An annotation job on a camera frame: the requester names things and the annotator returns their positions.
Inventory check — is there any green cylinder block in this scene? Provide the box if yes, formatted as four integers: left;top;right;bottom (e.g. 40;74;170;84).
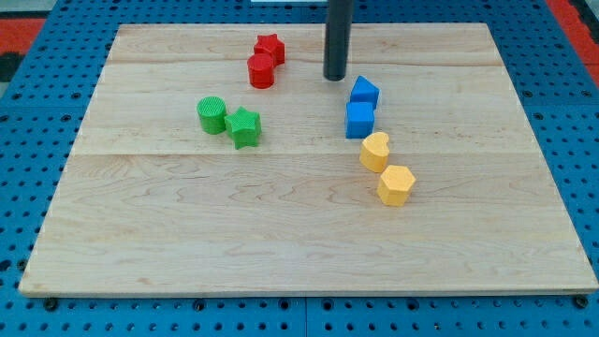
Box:
197;96;226;135

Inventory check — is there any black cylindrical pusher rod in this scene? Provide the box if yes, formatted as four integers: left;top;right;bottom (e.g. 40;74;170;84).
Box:
323;0;354;81

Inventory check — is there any light wooden board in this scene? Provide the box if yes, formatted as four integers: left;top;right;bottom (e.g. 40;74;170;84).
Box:
20;23;598;298

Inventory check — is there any green star block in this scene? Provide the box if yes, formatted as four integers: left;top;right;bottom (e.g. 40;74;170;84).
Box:
224;107;261;150

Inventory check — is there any yellow hexagon block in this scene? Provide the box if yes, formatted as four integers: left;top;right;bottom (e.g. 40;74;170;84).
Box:
376;165;416;207

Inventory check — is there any red star block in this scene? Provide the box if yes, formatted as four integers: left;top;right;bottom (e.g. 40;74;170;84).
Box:
254;34;285;66

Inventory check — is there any yellow heart block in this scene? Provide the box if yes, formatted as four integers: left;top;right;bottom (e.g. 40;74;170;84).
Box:
359;132;389;173

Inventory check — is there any blue triangular prism block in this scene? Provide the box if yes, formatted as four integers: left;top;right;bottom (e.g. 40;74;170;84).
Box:
350;76;380;109

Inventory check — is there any blue cube block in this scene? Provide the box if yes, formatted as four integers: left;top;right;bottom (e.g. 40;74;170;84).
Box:
345;102;374;139

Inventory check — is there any red cylinder block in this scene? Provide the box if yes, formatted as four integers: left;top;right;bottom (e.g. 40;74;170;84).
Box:
247;53;274;89

